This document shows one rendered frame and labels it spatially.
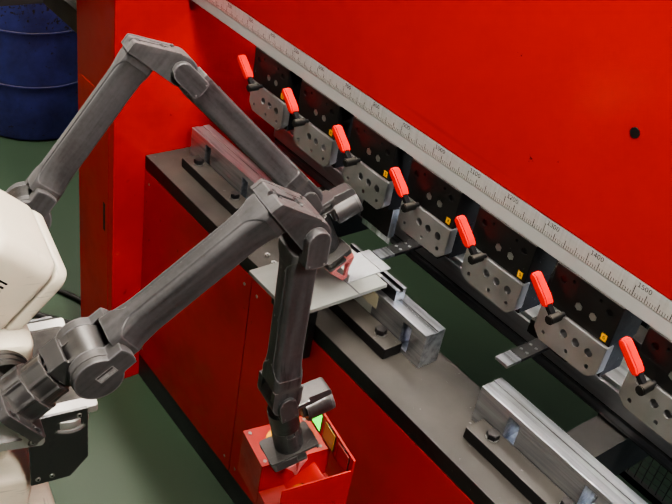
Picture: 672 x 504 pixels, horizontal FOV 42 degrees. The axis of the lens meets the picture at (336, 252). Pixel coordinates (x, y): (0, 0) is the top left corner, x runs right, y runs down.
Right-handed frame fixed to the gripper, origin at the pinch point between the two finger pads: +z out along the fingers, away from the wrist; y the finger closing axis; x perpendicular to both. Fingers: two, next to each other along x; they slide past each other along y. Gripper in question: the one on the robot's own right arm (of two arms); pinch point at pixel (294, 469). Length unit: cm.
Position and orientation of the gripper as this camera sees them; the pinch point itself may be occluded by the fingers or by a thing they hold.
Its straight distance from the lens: 181.5
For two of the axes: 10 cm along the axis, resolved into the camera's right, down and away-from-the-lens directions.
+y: 8.9, -3.6, 2.9
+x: -4.5, -5.5, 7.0
